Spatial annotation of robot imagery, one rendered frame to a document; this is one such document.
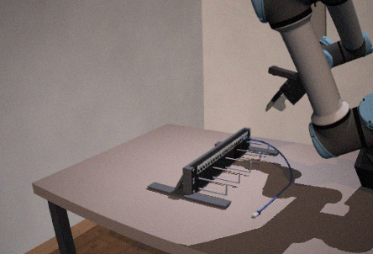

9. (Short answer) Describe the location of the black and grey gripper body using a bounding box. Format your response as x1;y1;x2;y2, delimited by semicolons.
280;75;306;105

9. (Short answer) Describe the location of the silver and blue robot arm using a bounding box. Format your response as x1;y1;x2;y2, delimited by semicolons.
251;0;373;165

